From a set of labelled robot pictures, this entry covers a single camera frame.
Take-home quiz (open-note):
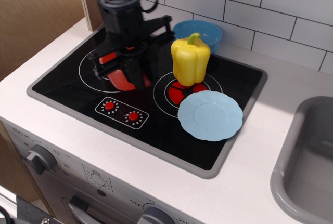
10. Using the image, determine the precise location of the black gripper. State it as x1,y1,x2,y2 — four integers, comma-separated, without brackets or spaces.
88,0,174,91

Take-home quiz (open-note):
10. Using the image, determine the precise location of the red plastic cup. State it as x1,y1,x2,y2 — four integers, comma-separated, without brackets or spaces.
96,47,147,91

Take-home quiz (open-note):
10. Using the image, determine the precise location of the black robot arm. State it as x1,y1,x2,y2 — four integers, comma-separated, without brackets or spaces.
88,0,174,91

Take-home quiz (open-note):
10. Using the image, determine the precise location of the light blue scalloped plate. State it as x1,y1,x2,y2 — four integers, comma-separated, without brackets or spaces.
177,90,243,142

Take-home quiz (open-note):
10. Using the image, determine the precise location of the yellow toy bell pepper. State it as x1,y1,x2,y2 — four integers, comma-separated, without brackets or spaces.
171,33,211,86

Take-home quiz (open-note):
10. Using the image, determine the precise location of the blue plastic bowl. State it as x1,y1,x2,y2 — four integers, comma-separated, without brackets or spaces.
173,20,222,54

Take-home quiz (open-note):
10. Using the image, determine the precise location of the wooden side panel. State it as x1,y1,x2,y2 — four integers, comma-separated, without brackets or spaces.
1,0,103,78

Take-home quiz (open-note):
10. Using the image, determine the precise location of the grey left timer knob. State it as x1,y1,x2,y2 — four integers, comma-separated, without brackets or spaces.
26,145,57,175

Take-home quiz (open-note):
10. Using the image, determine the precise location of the grey right oven knob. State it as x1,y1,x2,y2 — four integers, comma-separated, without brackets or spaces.
137,207,174,224

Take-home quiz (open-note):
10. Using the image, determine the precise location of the grey toy sink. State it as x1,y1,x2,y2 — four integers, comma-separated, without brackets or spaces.
270,96,332,223

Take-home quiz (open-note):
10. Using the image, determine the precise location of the grey oven door handle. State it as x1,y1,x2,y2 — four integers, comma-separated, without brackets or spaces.
67,196,103,224

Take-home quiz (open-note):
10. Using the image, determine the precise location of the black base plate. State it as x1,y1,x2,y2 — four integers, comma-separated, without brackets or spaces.
14,195,61,224

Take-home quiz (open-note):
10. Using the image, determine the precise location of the black cable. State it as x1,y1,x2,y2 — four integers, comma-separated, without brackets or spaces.
0,205,16,224

